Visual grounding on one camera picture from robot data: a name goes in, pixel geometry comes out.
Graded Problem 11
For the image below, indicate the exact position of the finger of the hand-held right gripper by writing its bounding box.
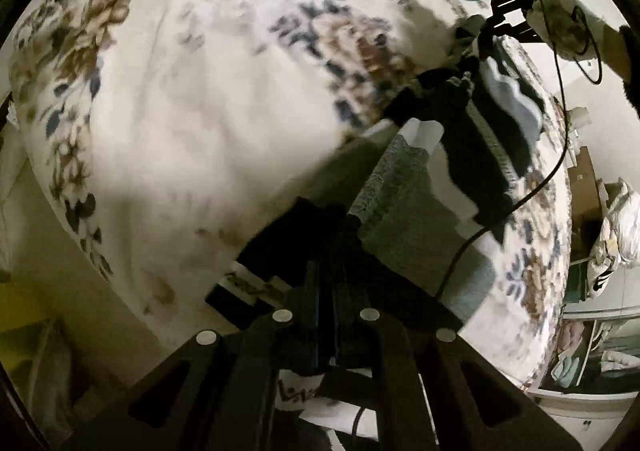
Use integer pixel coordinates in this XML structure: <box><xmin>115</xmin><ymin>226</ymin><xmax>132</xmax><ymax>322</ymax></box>
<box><xmin>472</xmin><ymin>15</ymin><xmax>503</xmax><ymax>57</ymax></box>

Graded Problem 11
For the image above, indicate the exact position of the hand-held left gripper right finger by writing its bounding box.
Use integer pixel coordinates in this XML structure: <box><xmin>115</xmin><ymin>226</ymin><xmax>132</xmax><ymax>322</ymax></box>
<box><xmin>334</xmin><ymin>251</ymin><xmax>583</xmax><ymax>451</ymax></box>

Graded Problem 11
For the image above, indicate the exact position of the black cable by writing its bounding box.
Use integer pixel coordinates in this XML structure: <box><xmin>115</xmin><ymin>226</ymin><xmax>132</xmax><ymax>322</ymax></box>
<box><xmin>435</xmin><ymin>0</ymin><xmax>603</xmax><ymax>297</ymax></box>

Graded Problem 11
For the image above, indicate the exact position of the person's right hand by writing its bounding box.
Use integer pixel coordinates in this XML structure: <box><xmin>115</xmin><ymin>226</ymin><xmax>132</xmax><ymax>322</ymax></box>
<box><xmin>531</xmin><ymin>0</ymin><xmax>603</xmax><ymax>61</ymax></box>

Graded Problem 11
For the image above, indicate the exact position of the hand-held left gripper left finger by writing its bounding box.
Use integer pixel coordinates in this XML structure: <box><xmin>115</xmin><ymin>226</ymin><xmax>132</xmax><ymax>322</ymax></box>
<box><xmin>60</xmin><ymin>261</ymin><xmax>332</xmax><ymax>451</ymax></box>

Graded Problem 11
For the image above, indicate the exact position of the floral bed sheet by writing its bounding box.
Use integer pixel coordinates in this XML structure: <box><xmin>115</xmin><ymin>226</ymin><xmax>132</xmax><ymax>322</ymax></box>
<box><xmin>10</xmin><ymin>0</ymin><xmax>573</xmax><ymax>389</ymax></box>

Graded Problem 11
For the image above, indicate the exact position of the striped hooded sweater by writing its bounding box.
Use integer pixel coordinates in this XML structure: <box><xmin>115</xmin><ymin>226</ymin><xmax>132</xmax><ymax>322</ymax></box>
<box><xmin>205</xmin><ymin>16</ymin><xmax>548</xmax><ymax>332</ymax></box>

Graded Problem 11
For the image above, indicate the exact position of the large cardboard box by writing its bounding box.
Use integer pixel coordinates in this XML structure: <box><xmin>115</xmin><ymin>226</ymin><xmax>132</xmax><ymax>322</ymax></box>
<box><xmin>570</xmin><ymin>146</ymin><xmax>606</xmax><ymax>232</ymax></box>

